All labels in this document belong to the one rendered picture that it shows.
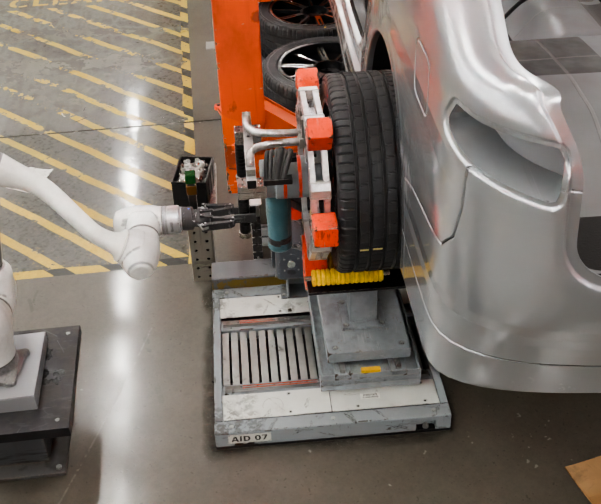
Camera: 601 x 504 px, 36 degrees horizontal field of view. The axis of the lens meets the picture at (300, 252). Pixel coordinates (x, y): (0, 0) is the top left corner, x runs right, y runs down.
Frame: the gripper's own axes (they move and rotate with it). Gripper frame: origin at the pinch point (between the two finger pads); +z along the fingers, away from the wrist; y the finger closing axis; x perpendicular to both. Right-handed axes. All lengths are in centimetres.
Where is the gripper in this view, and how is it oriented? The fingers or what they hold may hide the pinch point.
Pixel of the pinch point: (245, 214)
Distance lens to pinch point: 294.5
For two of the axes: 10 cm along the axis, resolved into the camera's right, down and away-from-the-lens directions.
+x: -0.3, -8.0, -6.0
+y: 0.8, 6.0, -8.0
